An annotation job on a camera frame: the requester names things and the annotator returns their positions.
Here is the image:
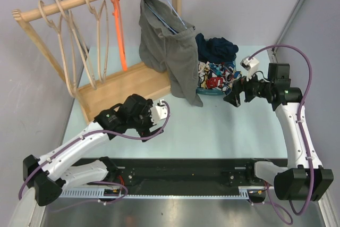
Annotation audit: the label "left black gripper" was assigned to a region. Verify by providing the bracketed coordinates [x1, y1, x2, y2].
[128, 99, 163, 141]

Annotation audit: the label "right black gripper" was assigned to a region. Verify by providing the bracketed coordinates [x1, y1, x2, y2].
[224, 68, 274, 107]

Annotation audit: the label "navy blue shorts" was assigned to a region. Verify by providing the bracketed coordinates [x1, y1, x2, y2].
[195, 33, 239, 64]

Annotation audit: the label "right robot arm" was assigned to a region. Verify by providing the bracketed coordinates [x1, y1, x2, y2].
[224, 63, 334, 201]

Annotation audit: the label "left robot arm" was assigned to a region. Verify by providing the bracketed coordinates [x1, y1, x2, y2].
[22, 94, 171, 206]

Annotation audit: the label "grey shorts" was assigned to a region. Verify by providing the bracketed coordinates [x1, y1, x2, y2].
[139, 0, 203, 107]

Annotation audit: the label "wooden hanger middle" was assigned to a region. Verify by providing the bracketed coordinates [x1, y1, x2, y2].
[55, 0, 97, 90]

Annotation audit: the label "wooden hanger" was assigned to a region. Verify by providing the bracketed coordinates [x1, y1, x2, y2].
[84, 0, 110, 83]
[55, 0, 97, 90]
[38, 0, 77, 98]

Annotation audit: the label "wooden hanger right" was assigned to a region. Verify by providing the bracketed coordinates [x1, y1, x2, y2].
[84, 0, 110, 83]

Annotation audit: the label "wooden hanger far left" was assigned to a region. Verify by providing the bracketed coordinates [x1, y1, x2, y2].
[38, 0, 77, 98]

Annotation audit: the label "orange plastic hanger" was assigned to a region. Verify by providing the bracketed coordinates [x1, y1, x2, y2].
[110, 0, 128, 71]

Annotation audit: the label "teal plastic basket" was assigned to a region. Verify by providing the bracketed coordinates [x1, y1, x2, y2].
[195, 33, 240, 96]

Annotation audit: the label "wooden clothes rack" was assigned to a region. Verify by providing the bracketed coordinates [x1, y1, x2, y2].
[12, 0, 181, 122]

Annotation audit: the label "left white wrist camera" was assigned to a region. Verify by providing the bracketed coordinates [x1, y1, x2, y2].
[150, 99, 169, 124]

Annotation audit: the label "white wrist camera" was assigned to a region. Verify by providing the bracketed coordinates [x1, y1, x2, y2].
[150, 99, 169, 124]
[240, 56, 259, 81]

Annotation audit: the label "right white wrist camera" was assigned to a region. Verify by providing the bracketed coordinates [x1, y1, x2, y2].
[240, 56, 259, 81]

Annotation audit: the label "aluminium frame extrusion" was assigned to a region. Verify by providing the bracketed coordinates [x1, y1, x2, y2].
[267, 47, 278, 63]

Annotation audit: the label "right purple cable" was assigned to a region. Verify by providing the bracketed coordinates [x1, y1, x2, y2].
[251, 44, 317, 215]

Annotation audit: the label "purple cable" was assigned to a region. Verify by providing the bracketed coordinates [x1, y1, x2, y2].
[18, 101, 171, 201]
[251, 44, 317, 215]

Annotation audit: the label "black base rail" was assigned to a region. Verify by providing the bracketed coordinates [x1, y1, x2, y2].
[104, 158, 265, 196]

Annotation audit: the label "white slotted cable duct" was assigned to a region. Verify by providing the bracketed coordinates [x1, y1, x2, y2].
[57, 187, 125, 199]

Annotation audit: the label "blue wire hanger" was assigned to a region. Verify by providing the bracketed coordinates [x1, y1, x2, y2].
[142, 0, 192, 35]

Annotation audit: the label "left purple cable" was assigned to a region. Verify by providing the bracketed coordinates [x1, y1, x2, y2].
[18, 101, 171, 201]

